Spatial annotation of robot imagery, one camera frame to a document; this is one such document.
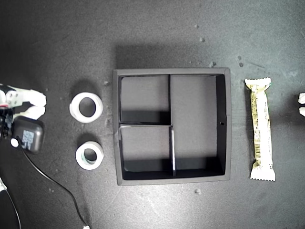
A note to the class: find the large white tape roll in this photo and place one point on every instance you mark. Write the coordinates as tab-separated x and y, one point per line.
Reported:
74	108

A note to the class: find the cream snack bar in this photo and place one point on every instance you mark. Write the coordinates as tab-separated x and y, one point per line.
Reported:
261	128

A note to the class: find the small white tape roll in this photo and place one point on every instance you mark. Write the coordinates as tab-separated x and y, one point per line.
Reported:
79	157

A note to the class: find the black compartment tray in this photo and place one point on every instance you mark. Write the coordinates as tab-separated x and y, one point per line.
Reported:
193	114

